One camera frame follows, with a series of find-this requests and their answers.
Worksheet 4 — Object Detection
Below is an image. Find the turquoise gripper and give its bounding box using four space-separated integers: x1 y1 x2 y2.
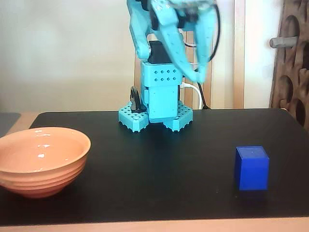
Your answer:
151 0 216 83

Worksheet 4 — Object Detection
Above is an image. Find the blue cube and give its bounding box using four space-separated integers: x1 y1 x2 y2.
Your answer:
234 145 270 192

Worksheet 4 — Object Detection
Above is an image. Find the orange bowl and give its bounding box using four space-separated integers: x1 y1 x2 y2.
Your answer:
0 127 92 199

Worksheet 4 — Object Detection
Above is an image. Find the pale wooden slatted panel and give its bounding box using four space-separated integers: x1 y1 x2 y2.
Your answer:
134 0 246 109

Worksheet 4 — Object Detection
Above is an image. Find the black table clamp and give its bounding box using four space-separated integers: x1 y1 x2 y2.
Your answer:
129 85 147 113

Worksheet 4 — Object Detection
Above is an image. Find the brown perforated panel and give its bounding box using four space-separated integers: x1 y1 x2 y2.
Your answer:
268 0 309 132

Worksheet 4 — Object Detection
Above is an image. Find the black mat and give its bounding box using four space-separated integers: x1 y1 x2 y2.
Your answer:
0 108 309 227

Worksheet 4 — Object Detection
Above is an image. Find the black cable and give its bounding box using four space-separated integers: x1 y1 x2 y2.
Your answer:
197 4 222 110

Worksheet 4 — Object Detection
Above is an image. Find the white cable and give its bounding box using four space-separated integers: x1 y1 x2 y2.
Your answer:
180 82 203 109

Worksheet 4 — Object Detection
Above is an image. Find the grey cylindrical handle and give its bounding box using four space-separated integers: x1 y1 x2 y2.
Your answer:
269 36 298 48

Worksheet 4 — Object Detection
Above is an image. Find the turquoise robot base plate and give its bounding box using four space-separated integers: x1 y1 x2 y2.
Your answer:
118 101 194 132

